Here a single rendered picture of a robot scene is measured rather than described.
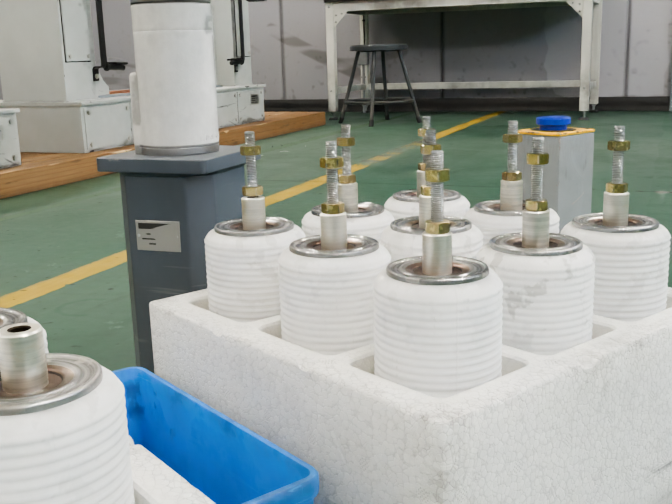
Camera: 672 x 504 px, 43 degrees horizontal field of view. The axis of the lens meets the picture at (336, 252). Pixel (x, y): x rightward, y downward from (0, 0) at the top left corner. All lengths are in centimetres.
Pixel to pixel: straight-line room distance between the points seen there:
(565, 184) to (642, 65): 481
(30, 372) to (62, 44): 289
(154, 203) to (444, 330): 50
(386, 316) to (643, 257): 27
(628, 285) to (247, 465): 36
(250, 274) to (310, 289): 10
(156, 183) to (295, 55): 539
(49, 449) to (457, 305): 29
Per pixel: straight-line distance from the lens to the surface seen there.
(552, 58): 586
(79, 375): 46
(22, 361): 45
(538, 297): 68
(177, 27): 100
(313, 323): 69
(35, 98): 339
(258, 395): 72
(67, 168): 307
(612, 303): 79
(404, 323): 60
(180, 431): 79
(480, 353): 61
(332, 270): 67
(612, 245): 77
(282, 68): 642
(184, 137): 100
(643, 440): 78
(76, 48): 335
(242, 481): 72
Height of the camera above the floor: 41
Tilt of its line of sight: 13 degrees down
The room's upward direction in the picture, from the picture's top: 2 degrees counter-clockwise
